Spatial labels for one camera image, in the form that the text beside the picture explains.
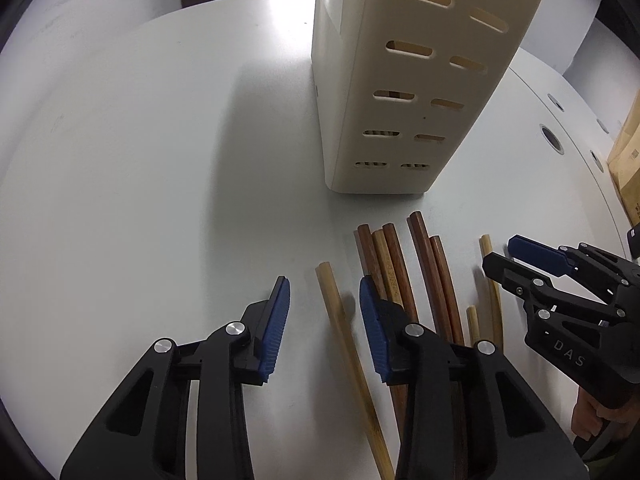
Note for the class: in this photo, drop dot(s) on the large round table grommet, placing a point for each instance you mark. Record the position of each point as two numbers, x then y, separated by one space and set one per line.
551 138

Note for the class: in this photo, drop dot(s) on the person's right hand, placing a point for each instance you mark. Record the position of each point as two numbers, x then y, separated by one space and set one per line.
585 415

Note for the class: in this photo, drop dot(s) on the cardboard box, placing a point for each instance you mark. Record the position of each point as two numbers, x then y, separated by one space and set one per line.
627 170

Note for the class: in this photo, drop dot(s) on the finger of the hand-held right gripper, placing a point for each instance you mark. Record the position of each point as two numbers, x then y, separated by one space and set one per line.
505 270
537 255

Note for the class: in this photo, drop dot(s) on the light bamboo chopstick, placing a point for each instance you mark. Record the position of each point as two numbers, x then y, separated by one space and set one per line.
472 325
342 330
496 315

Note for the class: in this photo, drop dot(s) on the tan wooden chopstick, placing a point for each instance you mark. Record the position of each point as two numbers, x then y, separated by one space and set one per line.
382 255

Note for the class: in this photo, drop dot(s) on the small round table cap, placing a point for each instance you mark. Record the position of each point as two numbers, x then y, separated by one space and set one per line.
595 160
555 101
602 125

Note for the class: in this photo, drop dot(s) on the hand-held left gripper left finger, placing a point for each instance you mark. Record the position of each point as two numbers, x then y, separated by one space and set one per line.
275 325

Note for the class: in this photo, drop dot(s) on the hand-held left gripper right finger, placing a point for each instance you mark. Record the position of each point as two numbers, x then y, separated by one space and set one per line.
372 320

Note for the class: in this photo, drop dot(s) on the cream slotted utensil holder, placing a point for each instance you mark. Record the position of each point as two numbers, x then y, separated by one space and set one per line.
350 85

